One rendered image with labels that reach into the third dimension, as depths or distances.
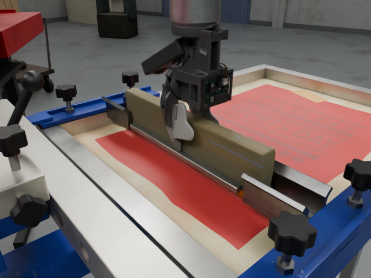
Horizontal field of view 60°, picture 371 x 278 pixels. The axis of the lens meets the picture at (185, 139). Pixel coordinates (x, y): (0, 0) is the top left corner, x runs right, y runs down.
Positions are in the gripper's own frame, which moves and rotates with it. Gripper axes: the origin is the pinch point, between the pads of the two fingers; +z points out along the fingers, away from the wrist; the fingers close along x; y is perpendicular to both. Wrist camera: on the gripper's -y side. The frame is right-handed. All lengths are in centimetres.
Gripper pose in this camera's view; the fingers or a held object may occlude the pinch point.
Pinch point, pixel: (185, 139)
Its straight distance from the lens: 58.0
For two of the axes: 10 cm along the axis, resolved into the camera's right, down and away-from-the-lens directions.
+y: 6.5, 3.5, -6.8
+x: 7.6, -3.0, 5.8
